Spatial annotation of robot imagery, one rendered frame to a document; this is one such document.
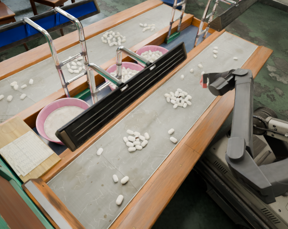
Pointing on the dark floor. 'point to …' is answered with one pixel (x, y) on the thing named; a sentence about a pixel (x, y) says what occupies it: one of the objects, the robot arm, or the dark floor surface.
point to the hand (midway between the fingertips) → (209, 82)
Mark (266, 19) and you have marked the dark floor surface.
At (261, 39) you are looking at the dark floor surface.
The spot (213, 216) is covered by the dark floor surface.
